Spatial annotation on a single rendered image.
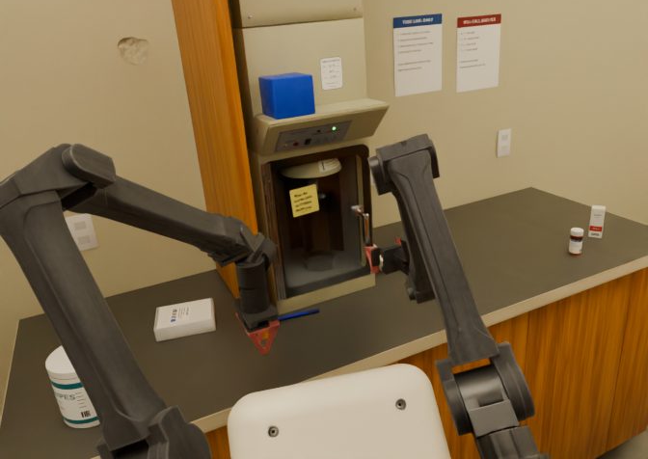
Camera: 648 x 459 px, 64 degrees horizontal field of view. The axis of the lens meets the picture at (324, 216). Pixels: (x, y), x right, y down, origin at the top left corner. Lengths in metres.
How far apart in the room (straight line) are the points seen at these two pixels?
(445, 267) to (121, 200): 0.46
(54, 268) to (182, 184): 1.12
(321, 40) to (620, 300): 1.28
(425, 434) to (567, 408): 1.53
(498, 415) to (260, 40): 0.95
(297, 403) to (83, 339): 0.26
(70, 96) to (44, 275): 1.06
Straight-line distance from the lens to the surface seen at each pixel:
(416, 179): 0.76
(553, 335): 1.78
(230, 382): 1.29
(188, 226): 0.88
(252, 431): 0.52
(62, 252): 0.67
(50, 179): 0.69
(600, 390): 2.14
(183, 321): 1.48
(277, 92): 1.20
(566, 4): 2.50
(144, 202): 0.81
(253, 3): 1.29
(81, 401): 1.25
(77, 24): 1.66
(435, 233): 0.74
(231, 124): 1.19
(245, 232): 0.99
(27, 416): 1.41
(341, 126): 1.31
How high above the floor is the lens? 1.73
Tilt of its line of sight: 21 degrees down
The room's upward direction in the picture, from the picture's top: 5 degrees counter-clockwise
